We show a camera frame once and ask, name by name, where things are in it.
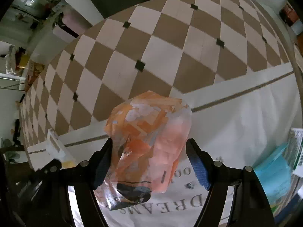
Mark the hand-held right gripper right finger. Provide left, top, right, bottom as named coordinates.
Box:
left=186, top=138, right=276, bottom=227

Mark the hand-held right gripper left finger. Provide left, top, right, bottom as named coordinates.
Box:
left=26, top=138, right=114, bottom=227

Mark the orange plastic wrapper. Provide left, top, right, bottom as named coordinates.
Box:
left=95, top=91, right=192, bottom=212

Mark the white box with colour stripes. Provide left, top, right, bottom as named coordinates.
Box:
left=46, top=129, right=76, bottom=168

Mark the teal packet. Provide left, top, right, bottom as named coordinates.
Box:
left=253, top=142, right=299, bottom=208

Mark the orange cardboard box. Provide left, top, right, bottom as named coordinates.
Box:
left=25, top=60, right=45, bottom=91

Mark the brown checkered tablecloth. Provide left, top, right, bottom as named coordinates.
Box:
left=19, top=0, right=303, bottom=227

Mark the yellow bin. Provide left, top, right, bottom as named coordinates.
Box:
left=18, top=53, right=29, bottom=69

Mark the white bag pile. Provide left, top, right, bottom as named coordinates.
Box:
left=5, top=45, right=19, bottom=75

